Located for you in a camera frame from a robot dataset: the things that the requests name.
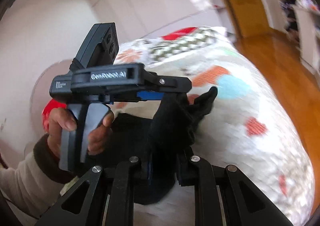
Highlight heart patterned quilt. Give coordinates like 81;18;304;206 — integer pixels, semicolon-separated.
145;27;315;225

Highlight white shelf unit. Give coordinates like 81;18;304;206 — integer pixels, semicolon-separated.
278;0;319;74

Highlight black pants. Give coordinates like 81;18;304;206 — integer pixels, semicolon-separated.
100;87;217;205

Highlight black camera box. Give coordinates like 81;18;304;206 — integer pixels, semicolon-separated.
69;22;119;72

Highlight floral white pillow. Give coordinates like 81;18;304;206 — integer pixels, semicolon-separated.
114;38;162;65

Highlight green white bolster pillow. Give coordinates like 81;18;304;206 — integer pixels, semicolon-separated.
149;26;226;62

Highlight left forearm beige sleeve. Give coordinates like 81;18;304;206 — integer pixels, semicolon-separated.
1;134;74;225

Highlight red long pillow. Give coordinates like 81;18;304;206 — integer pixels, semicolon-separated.
41;27;198;133

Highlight white wardrobe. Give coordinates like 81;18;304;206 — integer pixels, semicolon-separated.
88;0;222;43

